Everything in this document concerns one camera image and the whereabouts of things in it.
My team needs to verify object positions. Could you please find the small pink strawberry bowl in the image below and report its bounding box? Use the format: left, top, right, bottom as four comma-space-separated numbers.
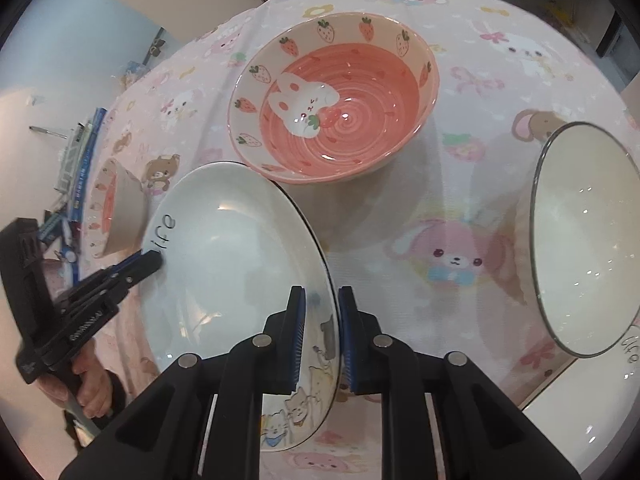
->
89, 157, 149, 260

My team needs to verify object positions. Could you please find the stack of books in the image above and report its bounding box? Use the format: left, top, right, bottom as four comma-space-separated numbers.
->
39, 107, 109, 273

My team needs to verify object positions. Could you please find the pink printed tablecloth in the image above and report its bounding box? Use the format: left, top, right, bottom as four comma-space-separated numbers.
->
75, 0, 640, 480

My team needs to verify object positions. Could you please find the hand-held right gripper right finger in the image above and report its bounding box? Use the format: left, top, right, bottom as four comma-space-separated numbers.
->
337, 285, 584, 480

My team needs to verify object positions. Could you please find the clear plastic bag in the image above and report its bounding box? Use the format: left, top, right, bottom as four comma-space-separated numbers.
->
122, 57, 152, 89

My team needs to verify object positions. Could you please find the white bowl with dark rim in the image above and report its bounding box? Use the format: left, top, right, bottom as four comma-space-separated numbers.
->
514, 122, 640, 359

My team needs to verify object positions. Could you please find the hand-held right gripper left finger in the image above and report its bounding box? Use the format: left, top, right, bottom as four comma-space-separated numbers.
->
60, 286, 307, 480

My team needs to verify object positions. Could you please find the white plate with cat print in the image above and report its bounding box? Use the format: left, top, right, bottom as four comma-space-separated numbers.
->
140, 161, 344, 454

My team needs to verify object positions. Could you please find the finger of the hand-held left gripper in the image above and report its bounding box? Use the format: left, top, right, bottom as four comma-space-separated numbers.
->
75, 251, 164, 307
70, 252, 146, 293

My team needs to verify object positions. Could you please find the large pink strawberry bowl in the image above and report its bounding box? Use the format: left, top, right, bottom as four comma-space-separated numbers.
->
228, 12, 441, 185

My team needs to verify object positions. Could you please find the person's left hand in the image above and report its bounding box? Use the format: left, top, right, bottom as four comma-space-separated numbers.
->
39, 346, 114, 419

